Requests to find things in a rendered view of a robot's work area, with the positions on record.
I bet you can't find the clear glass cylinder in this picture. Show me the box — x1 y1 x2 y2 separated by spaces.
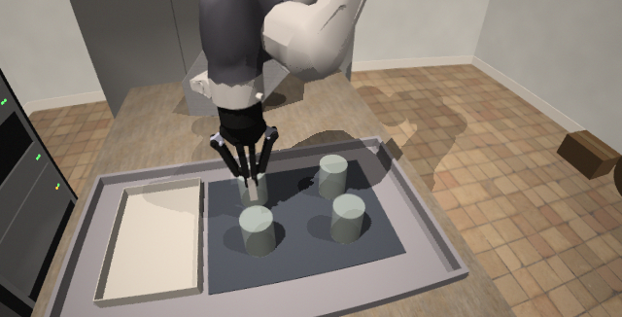
237 172 268 207
239 205 276 258
319 155 348 199
330 194 365 244

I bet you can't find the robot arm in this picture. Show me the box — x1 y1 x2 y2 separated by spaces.
190 0 366 110

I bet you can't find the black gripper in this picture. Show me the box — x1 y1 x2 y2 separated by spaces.
210 101 279 201

